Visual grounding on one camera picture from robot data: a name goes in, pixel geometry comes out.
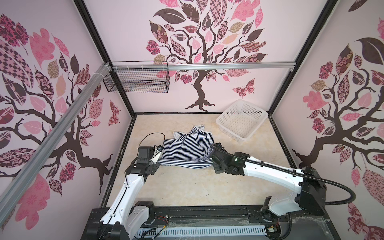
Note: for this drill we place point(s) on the blue white striped tank top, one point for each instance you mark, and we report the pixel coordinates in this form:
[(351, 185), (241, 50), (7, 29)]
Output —
[(189, 150)]

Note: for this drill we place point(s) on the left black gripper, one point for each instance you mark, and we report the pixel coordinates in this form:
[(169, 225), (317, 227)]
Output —
[(155, 167)]

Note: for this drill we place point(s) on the black wire mesh basket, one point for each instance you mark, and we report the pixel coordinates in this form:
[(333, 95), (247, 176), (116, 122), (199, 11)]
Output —
[(138, 77)]

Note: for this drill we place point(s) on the white slotted cable duct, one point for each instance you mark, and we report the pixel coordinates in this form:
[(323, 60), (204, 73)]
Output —
[(219, 231)]

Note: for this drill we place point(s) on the white plastic laundry basket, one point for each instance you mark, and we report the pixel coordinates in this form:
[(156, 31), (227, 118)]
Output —
[(241, 120)]

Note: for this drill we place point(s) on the aluminium rail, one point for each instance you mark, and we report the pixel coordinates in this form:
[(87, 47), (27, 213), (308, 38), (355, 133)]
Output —
[(24, 178), (211, 66)]

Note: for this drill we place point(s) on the back aluminium rail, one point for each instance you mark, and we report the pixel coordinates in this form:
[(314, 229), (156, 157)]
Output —
[(211, 66)]

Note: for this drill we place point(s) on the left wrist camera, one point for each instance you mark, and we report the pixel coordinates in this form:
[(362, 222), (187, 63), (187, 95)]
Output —
[(147, 154)]

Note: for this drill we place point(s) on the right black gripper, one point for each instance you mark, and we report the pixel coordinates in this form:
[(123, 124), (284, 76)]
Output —
[(217, 171)]

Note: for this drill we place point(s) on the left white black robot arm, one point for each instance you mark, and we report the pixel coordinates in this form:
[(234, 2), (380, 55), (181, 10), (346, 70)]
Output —
[(125, 217)]

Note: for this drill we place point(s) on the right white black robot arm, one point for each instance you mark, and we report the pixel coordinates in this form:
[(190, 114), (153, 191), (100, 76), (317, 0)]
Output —
[(308, 193)]

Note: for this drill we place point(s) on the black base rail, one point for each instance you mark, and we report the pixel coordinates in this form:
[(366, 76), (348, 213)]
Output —
[(192, 214)]

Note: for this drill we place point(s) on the left aluminium rail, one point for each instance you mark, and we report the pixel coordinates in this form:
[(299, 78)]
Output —
[(24, 178)]

